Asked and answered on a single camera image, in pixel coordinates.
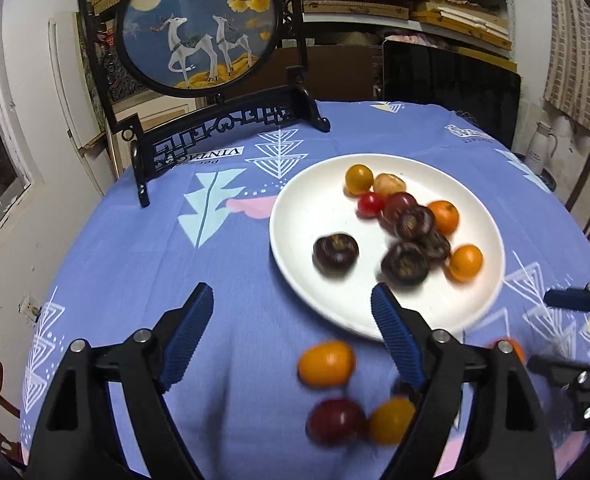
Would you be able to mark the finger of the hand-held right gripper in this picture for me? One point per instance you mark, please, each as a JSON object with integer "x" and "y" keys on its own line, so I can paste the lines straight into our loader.
{"x": 580, "y": 385}
{"x": 570, "y": 298}

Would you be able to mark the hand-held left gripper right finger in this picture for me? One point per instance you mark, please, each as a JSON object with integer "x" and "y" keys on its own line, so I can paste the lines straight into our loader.
{"x": 395, "y": 340}

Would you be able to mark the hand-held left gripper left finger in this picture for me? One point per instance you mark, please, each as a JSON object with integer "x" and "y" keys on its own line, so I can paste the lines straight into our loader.
{"x": 185, "y": 345}

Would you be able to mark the orange cherry tomato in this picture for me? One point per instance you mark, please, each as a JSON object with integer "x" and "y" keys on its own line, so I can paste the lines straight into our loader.
{"x": 391, "y": 420}
{"x": 326, "y": 362}
{"x": 514, "y": 349}
{"x": 466, "y": 262}
{"x": 358, "y": 179}

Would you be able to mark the dark brown water chestnut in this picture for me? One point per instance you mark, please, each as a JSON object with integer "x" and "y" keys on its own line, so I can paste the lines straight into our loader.
{"x": 405, "y": 262}
{"x": 415, "y": 222}
{"x": 336, "y": 254}
{"x": 437, "y": 247}

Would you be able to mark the dark red tomato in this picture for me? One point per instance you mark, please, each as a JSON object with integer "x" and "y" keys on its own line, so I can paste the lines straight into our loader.
{"x": 336, "y": 421}
{"x": 397, "y": 204}

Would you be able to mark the orange mandarin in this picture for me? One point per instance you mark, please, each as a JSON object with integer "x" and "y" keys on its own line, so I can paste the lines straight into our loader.
{"x": 445, "y": 216}

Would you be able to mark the small red cherry tomato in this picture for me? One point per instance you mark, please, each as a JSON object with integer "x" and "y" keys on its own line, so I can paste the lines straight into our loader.
{"x": 370, "y": 204}

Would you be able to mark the tan round longan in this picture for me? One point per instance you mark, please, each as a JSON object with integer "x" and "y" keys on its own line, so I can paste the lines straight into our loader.
{"x": 389, "y": 185}

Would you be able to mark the white round plate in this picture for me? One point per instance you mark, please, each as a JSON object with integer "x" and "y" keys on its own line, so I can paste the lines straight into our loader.
{"x": 315, "y": 200}

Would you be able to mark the blue printed tablecloth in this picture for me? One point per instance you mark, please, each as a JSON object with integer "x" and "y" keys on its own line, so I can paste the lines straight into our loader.
{"x": 175, "y": 270}

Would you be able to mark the white thermos jug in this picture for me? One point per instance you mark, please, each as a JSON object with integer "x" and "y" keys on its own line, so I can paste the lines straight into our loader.
{"x": 542, "y": 147}

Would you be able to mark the black flat panel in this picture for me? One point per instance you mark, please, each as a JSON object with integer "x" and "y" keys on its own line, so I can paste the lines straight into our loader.
{"x": 450, "y": 95}

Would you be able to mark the beige checked curtain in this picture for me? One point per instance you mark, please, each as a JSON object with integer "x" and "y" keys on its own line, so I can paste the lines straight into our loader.
{"x": 580, "y": 60}

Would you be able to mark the cream framed panel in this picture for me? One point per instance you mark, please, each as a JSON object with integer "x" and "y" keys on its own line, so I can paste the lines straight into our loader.
{"x": 140, "y": 110}

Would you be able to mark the brown cardboard sheet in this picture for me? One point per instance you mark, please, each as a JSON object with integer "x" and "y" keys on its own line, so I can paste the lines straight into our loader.
{"x": 335, "y": 70}

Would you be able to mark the stack of yellow flat boxes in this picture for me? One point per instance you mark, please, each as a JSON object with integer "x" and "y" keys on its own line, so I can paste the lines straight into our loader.
{"x": 460, "y": 25}

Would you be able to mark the pink cloth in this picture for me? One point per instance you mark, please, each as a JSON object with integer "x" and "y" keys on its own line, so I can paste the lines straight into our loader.
{"x": 415, "y": 38}

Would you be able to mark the round deer screen ornament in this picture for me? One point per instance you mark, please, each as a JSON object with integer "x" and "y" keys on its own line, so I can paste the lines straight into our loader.
{"x": 200, "y": 35}

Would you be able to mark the white shelf unit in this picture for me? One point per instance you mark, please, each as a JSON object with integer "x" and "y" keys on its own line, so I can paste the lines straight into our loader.
{"x": 355, "y": 20}

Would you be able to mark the white wall outlet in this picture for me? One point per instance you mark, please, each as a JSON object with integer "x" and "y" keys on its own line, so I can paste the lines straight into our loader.
{"x": 31, "y": 307}

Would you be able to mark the white wall conduit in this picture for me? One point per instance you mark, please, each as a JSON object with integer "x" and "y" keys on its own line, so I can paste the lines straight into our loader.
{"x": 65, "y": 85}

